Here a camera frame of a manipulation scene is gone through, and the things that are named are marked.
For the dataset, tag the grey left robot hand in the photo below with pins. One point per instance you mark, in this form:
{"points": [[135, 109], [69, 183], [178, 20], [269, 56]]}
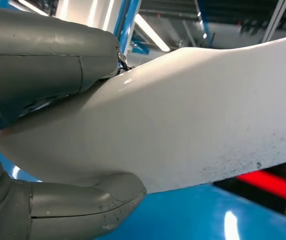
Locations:
{"points": [[45, 59]]}

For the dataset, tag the ceiling light panel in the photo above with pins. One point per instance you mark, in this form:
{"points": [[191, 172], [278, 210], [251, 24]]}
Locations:
{"points": [[152, 33]]}

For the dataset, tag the blue metal shelf rack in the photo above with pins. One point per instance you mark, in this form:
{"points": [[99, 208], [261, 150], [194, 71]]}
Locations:
{"points": [[183, 215]]}

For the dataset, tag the red bar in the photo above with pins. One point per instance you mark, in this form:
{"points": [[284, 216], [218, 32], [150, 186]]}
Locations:
{"points": [[270, 185]]}

